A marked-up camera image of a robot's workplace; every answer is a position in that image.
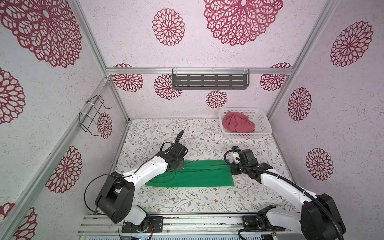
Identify green tank top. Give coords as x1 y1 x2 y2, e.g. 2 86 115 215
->
146 160 234 188

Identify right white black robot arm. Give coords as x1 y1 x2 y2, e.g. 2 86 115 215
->
229 163 346 240

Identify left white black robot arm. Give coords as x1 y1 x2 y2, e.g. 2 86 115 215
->
95 148 188 226

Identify pink tank top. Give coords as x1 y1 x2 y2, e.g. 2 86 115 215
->
222 112 256 133

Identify floral table mat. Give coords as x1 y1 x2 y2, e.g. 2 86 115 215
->
115 119 295 213

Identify white plastic basket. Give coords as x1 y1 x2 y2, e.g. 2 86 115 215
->
218 108 273 139

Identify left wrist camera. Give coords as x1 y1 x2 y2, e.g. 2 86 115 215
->
171 143 188 158

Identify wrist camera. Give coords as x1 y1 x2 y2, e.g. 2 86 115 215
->
238 149 257 166
171 143 188 158

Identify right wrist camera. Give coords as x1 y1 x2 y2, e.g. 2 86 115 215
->
238 149 257 166

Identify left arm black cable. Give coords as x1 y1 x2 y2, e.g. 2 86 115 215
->
83 129 186 240

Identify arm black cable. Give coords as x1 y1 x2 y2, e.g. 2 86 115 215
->
223 146 345 240
83 129 186 240

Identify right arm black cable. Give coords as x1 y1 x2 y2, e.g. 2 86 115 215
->
223 146 345 240

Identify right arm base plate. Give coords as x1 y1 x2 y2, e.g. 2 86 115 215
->
242 214 286 232

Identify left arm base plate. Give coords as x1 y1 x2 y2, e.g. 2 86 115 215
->
122 217 164 233

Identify grey slotted wall shelf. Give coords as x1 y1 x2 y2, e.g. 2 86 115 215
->
171 69 250 90

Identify black wire wall rack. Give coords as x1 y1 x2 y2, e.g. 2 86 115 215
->
78 95 113 139

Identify aluminium mounting rail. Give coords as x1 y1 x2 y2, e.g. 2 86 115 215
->
77 213 256 237

